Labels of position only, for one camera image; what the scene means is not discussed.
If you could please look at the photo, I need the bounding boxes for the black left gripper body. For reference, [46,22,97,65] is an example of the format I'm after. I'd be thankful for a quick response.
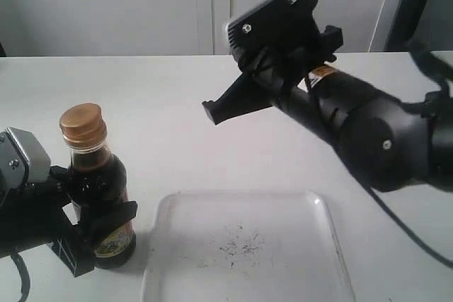
[21,176,93,277]

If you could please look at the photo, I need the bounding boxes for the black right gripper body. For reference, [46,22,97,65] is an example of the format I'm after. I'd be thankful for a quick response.
[237,25,343,104]

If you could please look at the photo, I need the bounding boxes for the dark soy sauce bottle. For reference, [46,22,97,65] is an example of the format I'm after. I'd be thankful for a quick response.
[59,103,136,269]

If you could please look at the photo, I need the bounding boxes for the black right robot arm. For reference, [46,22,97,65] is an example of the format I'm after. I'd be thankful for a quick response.
[203,26,452,192]

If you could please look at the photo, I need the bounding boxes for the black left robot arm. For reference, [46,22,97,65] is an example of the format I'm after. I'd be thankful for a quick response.
[1,165,138,277]

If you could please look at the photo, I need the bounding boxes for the white square plastic tray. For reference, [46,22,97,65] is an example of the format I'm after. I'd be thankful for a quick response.
[141,191,356,301]

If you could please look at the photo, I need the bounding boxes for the white cabinet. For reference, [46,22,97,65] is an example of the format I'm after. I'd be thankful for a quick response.
[1,0,400,57]

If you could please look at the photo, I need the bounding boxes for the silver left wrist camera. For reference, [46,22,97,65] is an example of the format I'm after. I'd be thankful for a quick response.
[1,127,51,206]

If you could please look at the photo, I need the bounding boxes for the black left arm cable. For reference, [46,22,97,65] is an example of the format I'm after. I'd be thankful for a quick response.
[9,251,32,302]

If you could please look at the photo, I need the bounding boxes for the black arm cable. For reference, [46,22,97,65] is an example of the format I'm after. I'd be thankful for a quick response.
[9,251,32,302]
[304,68,453,269]

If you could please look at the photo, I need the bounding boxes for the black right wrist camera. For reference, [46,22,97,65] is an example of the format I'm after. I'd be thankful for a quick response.
[225,0,321,64]

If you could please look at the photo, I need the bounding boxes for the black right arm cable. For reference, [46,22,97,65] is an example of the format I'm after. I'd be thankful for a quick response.
[304,68,453,269]

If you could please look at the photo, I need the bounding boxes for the black vertical post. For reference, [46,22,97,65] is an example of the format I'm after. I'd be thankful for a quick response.
[384,0,428,52]

